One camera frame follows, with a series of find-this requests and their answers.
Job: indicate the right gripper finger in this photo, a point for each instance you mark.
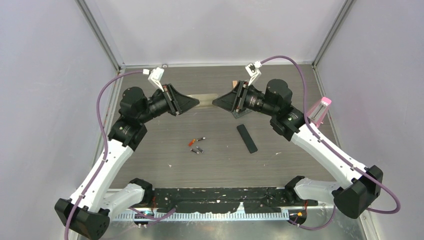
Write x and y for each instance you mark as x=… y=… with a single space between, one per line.
x=226 y=104
x=231 y=96

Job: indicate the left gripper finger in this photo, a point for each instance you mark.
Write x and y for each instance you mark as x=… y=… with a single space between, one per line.
x=185 y=103
x=180 y=92

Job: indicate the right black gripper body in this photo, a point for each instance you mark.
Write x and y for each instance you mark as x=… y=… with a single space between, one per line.
x=241 y=102

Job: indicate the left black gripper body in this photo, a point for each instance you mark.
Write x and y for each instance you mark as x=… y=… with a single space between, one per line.
x=167 y=94

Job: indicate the beige remote control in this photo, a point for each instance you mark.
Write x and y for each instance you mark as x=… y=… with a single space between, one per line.
x=205 y=100

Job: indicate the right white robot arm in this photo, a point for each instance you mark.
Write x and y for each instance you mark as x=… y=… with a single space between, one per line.
x=352 y=190

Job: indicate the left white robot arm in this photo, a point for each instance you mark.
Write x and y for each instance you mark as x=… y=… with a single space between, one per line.
x=88 y=211

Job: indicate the black remote control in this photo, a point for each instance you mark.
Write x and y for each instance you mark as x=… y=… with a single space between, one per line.
x=247 y=139

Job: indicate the grey lego baseplate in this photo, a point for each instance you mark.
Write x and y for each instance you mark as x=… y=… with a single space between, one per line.
x=241 y=113

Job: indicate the orange battery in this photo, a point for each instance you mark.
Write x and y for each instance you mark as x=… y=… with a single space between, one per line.
x=192 y=142

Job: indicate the black battery lower right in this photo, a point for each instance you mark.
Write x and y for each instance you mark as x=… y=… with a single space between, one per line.
x=200 y=149

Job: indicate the pink metronome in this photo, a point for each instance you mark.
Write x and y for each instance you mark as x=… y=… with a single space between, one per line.
x=319 y=110

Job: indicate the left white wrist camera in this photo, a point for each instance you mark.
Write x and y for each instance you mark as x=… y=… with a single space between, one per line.
x=154 y=77

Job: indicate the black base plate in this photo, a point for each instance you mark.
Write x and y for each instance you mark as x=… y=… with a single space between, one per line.
x=224 y=200

